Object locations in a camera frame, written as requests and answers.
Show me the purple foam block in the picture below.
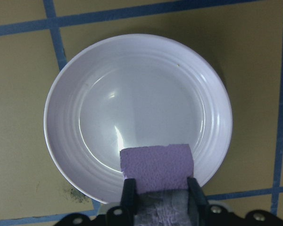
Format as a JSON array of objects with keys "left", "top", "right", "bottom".
[{"left": 119, "top": 143, "right": 196, "bottom": 226}]

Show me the purple plate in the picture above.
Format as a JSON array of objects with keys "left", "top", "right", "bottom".
[{"left": 43, "top": 33, "right": 233, "bottom": 205}]

